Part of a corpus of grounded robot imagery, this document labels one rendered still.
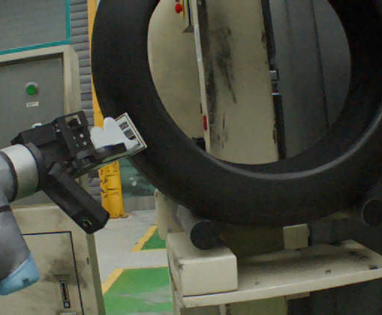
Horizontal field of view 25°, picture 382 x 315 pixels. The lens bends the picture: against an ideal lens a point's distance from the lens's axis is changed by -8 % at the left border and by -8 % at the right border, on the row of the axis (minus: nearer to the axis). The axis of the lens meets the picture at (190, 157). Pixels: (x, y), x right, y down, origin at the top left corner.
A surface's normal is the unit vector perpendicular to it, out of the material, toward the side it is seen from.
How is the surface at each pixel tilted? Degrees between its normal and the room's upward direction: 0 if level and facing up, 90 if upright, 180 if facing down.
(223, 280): 90
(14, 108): 90
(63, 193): 125
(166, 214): 90
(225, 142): 90
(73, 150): 70
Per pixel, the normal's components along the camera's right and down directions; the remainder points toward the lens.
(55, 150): 0.60, -0.36
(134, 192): -0.07, 0.06
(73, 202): -0.35, 0.65
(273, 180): 0.07, 0.23
